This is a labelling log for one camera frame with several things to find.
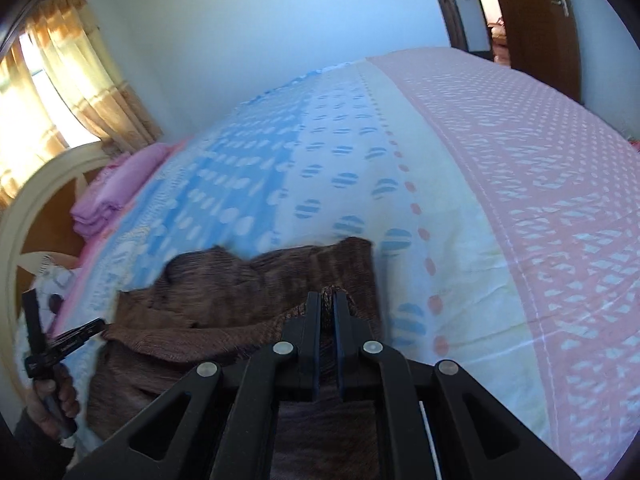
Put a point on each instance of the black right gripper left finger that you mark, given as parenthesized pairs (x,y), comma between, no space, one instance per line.
(218,422)

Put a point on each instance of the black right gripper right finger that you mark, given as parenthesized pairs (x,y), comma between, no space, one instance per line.
(434,421)

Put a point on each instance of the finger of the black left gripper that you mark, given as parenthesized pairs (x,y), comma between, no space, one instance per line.
(65,344)

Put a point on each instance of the brown knitted sweater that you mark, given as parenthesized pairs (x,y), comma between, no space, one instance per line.
(215,306)

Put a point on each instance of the person left hand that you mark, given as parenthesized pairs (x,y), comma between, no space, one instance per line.
(68,399)

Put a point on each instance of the white patterned pillow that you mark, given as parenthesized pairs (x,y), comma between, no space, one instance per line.
(53,283)

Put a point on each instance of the cream wooden headboard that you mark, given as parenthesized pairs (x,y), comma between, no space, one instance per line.
(37,225)

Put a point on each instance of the folded purple blanket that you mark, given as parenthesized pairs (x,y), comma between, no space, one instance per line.
(114,187)

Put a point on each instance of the blue polka dot bedsheet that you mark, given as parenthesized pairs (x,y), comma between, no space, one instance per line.
(504,220)

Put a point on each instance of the orange patterned curtain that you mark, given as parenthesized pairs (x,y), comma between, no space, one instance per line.
(68,41)

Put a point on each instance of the brown wooden door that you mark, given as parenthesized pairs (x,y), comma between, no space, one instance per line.
(541,38)

